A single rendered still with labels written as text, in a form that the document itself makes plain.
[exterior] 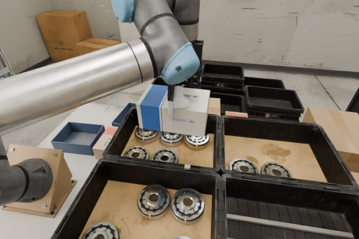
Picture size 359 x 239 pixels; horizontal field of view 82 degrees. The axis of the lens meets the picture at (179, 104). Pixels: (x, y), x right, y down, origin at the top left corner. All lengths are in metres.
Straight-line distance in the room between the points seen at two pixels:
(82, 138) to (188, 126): 0.74
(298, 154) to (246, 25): 2.69
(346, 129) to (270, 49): 2.58
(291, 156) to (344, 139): 0.25
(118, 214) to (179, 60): 0.54
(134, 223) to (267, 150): 0.57
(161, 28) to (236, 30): 3.10
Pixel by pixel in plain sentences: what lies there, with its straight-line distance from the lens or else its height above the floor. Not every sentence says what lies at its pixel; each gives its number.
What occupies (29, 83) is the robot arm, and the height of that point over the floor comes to 1.33.
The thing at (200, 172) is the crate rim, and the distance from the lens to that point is 0.69.
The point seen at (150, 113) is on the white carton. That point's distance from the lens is 0.60.
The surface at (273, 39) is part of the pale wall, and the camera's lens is 3.56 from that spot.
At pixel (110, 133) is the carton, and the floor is 0.77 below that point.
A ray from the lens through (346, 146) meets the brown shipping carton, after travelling 1.08.
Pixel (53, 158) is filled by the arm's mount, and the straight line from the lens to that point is 0.91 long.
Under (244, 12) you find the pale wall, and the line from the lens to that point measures 3.41.
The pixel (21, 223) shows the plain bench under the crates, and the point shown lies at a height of 0.70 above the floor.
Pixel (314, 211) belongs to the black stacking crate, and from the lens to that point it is 0.84.
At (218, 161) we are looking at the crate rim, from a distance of 0.71.
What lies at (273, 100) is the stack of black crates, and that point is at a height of 0.49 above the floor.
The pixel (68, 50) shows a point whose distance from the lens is 4.02.
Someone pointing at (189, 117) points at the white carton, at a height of 1.11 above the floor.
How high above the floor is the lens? 1.47
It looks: 35 degrees down
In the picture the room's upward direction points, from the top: straight up
